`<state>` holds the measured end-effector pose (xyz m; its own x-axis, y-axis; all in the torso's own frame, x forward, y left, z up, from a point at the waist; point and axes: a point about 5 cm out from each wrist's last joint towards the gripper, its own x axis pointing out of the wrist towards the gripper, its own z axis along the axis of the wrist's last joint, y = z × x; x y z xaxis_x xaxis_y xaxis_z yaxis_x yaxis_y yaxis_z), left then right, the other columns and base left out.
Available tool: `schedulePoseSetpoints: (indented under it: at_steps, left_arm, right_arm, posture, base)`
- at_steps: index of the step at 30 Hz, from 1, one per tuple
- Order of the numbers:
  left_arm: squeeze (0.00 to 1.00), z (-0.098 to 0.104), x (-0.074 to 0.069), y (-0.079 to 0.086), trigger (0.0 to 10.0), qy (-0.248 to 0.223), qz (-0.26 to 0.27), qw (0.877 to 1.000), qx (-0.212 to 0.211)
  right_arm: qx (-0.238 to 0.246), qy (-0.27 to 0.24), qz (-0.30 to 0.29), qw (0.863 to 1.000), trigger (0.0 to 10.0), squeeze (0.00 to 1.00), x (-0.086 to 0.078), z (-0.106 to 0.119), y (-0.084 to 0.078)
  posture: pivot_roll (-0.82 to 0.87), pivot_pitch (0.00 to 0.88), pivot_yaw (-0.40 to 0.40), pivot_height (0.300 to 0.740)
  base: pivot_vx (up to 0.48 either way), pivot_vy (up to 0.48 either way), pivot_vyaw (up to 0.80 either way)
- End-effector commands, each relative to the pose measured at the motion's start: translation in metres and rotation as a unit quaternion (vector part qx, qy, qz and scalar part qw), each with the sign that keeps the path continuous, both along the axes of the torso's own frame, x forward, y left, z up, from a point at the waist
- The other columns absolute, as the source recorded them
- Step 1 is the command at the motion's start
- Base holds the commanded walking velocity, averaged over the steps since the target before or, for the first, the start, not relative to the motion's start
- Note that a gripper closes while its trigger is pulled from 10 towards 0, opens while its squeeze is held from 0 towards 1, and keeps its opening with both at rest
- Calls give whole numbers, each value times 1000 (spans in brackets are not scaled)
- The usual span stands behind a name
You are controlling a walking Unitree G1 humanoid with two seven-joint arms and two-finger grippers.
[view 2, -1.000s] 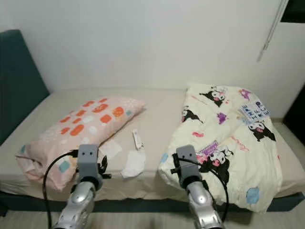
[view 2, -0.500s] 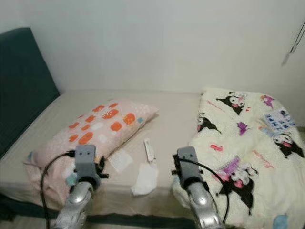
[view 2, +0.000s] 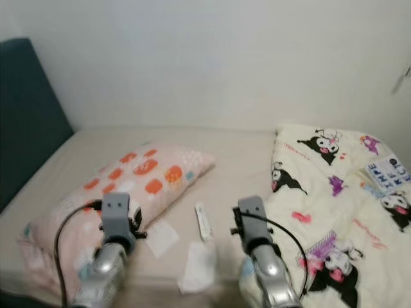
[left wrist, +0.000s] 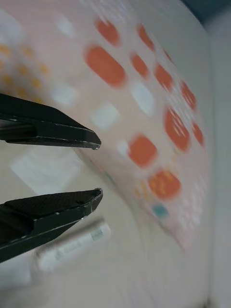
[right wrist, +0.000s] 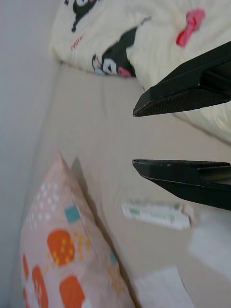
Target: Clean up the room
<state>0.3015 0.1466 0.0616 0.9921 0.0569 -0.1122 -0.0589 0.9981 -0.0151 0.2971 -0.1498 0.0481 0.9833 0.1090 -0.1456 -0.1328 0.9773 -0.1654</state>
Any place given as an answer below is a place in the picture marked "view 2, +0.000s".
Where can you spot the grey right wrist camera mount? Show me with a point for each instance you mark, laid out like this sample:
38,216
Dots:
253,218

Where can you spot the teal fabric bed frame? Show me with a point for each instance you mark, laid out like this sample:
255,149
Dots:
32,115

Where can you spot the cream cartoon print quilt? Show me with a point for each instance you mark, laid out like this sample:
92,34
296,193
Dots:
327,212

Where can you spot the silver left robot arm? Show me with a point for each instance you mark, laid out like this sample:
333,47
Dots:
103,273

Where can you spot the beige mattress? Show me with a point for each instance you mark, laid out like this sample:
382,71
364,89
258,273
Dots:
237,163

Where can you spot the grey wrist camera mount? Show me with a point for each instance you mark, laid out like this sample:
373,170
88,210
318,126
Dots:
115,212
253,218

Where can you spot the white tissue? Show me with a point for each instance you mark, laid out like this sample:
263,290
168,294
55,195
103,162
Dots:
198,268

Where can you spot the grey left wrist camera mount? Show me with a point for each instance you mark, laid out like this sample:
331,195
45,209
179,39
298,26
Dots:
115,212

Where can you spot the long white tube box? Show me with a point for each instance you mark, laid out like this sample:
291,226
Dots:
203,221

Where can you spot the pink pillow with orange spots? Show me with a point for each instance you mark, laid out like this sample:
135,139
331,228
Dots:
157,168

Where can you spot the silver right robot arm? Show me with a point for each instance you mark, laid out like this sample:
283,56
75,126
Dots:
273,276

